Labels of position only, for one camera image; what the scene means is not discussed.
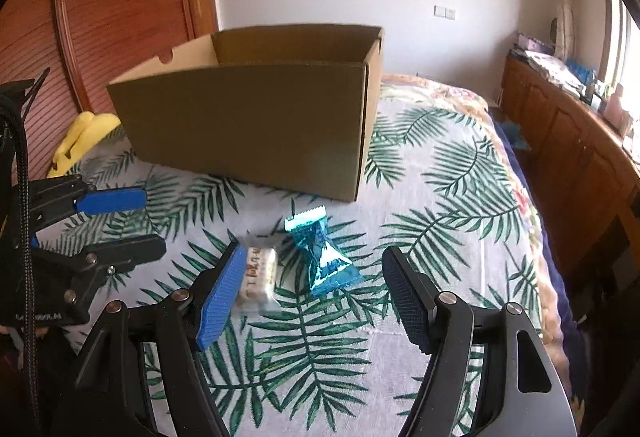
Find brown cardboard box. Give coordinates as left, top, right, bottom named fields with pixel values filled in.
left=107, top=23, right=384, bottom=202

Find wooden louvered wardrobe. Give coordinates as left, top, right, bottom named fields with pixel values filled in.
left=1, top=0, right=218, bottom=179

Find yellow plush toy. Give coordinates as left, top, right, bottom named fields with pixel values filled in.
left=47, top=111, right=120, bottom=178

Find wooden sideboard cabinet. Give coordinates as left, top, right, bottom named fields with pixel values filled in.
left=500, top=56, right=639, bottom=280

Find small white candy packet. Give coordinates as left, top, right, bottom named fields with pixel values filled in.
left=235, top=247, right=281, bottom=315

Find floral quilt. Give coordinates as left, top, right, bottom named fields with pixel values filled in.
left=382, top=74, right=573, bottom=396

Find teal foil candy packet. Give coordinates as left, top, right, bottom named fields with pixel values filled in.
left=284, top=205, right=362, bottom=297

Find white wall switch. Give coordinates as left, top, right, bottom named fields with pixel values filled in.
left=434, top=5, right=456, bottom=20

